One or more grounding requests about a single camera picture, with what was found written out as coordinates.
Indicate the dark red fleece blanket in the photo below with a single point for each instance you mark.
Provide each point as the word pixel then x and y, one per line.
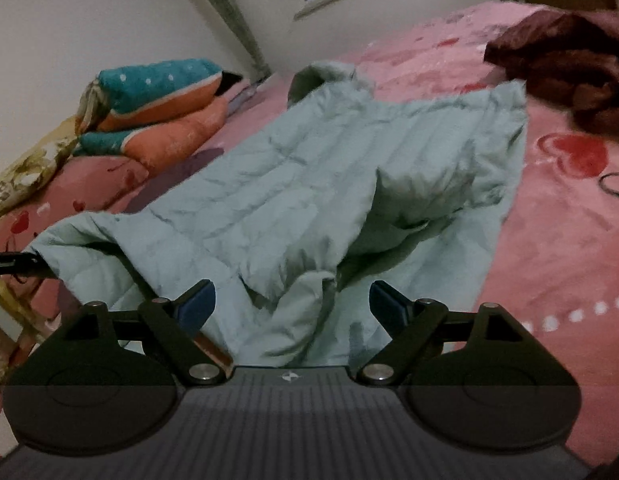
pixel 564 60

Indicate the light green knitted garment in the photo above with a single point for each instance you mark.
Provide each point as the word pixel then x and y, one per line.
pixel 269 200

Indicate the pink plush bed blanket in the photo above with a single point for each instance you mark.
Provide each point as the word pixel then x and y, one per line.
pixel 564 260

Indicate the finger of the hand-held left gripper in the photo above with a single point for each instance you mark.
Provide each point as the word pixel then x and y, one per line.
pixel 14 261

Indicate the grey green curtain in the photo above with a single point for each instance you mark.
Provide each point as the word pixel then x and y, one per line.
pixel 224 5

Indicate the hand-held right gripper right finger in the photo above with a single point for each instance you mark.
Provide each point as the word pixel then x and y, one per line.
pixel 385 306

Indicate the teal and orange dotted pillow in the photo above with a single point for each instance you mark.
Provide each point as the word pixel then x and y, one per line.
pixel 174 140
pixel 154 87

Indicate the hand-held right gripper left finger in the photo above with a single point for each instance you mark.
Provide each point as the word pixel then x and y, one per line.
pixel 197 306

